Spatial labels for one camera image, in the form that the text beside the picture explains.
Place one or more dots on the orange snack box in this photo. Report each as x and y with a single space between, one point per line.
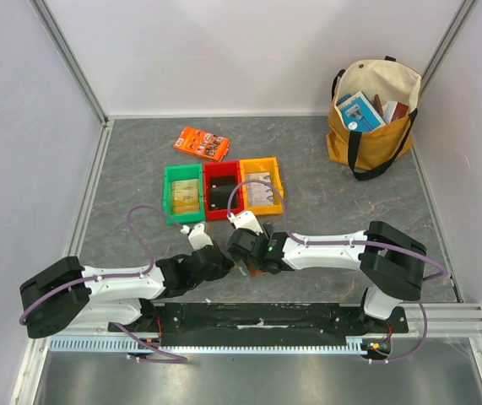
201 144

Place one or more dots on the white cards in yellow bin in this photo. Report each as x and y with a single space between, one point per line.
259 195

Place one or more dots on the black mounting base plate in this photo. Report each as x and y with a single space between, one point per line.
341 320

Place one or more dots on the brown item in bag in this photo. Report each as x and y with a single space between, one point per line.
377 104

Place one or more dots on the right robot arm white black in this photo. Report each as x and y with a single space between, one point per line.
390 259

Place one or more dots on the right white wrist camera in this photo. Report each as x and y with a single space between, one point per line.
245 220

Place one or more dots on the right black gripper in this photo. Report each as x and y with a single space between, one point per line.
238 247

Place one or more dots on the grey slotted cable duct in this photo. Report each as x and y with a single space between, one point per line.
125 344

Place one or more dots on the black cards in red bin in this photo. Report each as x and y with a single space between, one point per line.
219 191

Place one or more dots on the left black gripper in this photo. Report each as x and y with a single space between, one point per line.
223 269

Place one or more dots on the gold cards in green bin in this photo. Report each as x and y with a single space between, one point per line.
185 196

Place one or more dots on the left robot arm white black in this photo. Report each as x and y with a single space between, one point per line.
68 293

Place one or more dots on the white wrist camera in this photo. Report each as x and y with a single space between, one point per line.
245 220
197 236

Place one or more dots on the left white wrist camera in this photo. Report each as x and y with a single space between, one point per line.
197 236

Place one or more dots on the red plastic bin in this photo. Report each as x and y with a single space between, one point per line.
228 168

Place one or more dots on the yellow canvas tote bag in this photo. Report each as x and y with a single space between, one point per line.
369 154

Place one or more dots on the white red box in bag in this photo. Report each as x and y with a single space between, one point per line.
394 110

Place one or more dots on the green plastic bin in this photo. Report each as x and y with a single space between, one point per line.
179 173

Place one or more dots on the yellow plastic bin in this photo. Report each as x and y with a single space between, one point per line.
271 165

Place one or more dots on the blue white razor box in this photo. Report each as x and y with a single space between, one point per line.
359 114

